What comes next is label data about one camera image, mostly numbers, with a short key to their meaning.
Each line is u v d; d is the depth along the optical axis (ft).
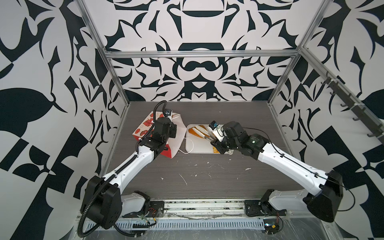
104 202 1.30
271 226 2.33
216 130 2.11
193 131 2.72
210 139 2.48
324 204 1.28
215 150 2.28
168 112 2.34
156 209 2.40
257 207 2.44
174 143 2.98
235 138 1.83
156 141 2.01
